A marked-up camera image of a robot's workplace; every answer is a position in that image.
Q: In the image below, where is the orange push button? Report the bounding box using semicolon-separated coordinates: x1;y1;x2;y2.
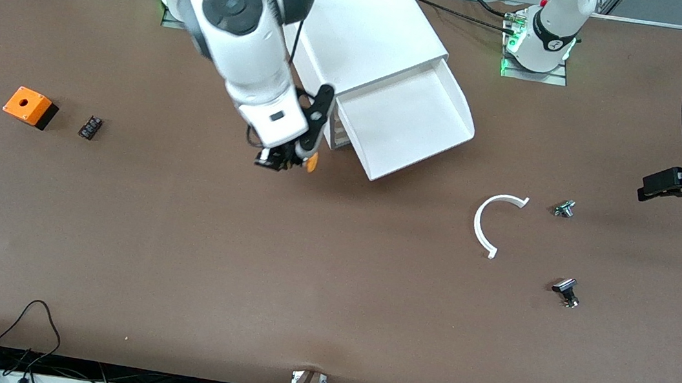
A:
291;150;320;174

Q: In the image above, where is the silver metal fitting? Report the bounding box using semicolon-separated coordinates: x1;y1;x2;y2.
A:
553;198;577;220

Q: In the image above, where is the black terminal block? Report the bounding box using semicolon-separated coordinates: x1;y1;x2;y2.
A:
77;114;105;142

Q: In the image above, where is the orange box with hole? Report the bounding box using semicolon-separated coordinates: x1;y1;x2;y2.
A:
1;84;62;132

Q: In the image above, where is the long black right arm cable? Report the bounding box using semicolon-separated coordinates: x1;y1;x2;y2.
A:
285;0;333;98

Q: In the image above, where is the black push button switch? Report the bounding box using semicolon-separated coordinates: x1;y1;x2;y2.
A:
549;276;583;310

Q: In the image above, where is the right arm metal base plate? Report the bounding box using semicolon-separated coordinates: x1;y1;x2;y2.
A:
161;0;192;30

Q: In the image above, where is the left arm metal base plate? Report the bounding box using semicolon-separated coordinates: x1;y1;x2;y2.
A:
499;49;572;87

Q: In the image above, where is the white half ring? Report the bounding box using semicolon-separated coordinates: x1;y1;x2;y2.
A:
470;191;531;264

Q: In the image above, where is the black base power cable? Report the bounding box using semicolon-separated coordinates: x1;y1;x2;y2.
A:
409;0;513;34
459;0;524;20

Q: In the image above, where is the white mount bracket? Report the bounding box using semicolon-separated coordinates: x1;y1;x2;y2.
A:
290;369;329;383

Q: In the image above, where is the thin black looped cable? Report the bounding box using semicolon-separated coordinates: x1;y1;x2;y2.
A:
0;295;66;372

